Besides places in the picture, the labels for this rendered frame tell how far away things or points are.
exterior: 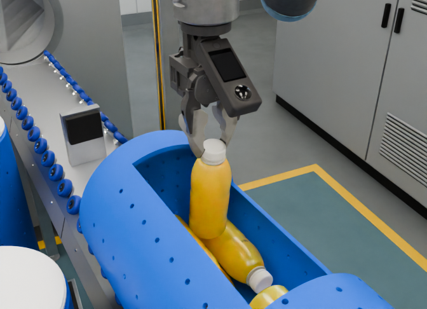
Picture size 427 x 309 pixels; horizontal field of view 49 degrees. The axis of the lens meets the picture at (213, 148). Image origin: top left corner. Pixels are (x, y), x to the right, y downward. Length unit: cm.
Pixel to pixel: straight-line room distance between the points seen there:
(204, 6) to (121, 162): 30
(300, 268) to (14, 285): 47
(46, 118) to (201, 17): 104
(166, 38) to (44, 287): 84
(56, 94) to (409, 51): 166
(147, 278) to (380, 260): 189
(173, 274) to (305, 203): 210
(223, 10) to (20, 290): 55
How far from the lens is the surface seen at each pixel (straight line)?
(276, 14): 77
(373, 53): 271
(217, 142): 75
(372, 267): 239
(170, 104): 152
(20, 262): 92
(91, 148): 132
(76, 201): 111
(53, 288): 85
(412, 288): 236
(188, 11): 64
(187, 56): 71
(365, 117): 284
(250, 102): 62
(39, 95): 176
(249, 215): 88
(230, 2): 64
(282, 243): 82
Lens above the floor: 165
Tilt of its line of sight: 32 degrees down
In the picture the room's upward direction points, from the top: straight up
